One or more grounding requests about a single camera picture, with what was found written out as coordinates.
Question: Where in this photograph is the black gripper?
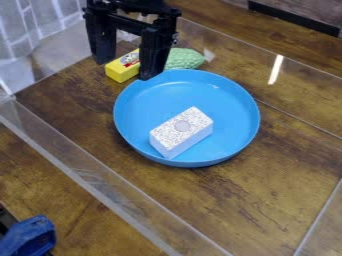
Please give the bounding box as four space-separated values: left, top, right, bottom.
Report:
83 0 182 80

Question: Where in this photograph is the white speckled block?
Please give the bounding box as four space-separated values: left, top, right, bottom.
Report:
150 106 214 159

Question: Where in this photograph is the blue round tray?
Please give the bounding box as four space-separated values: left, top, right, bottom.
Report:
114 70 261 167

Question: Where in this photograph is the yellow box with label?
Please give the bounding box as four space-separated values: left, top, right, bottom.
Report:
105 49 141 83

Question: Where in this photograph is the green bumpy gourd toy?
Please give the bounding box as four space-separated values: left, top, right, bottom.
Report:
165 48 205 70

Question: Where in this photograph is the white grid curtain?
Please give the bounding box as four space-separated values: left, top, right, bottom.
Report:
0 0 89 66

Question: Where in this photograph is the clear acrylic front barrier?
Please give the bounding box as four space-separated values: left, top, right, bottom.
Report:
0 96 233 256

